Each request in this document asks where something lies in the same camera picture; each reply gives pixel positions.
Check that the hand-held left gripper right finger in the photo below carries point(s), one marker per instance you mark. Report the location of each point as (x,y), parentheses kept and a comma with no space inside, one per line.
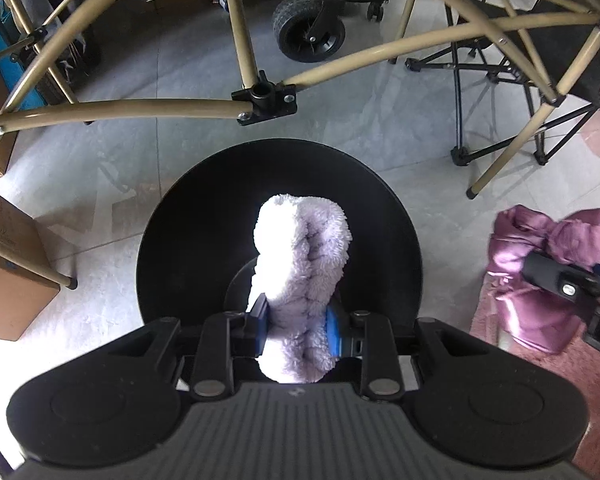
(336,332)

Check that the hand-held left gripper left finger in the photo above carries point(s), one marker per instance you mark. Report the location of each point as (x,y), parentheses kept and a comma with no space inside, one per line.
(258,327)

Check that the pink purple cloth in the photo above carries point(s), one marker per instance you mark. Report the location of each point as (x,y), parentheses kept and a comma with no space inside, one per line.
(525,300)

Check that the white fluffy cloth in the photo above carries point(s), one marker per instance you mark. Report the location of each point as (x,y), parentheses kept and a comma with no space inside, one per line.
(300,260)

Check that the black round bin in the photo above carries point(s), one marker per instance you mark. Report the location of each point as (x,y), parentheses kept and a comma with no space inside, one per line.
(205,210)

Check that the pink rug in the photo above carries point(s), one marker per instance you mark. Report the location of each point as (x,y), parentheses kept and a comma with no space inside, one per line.
(570,385)

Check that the khaki folding slatted table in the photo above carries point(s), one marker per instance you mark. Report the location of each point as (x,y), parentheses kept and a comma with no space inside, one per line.
(130,108)

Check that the blue carton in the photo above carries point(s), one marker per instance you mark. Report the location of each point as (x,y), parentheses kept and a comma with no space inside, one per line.
(15,60)

